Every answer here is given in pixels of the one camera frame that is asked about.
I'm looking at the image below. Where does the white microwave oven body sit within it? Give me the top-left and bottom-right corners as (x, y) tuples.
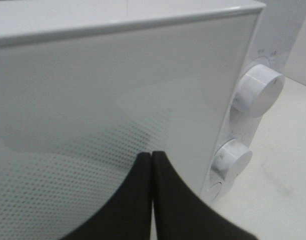
(0, 0), (306, 203)

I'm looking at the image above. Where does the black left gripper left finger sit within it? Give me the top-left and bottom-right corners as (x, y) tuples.
(63, 152), (152, 240)

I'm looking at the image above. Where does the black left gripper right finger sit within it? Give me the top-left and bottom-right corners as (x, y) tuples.
(152, 151), (256, 240)

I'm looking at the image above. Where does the upper white power knob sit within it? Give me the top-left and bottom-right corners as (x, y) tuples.
(233, 64), (285, 118)

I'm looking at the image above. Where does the white microwave door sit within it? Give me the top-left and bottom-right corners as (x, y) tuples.
(0, 0), (265, 240)

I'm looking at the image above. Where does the white timer knob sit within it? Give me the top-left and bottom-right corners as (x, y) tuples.
(211, 139), (252, 182)

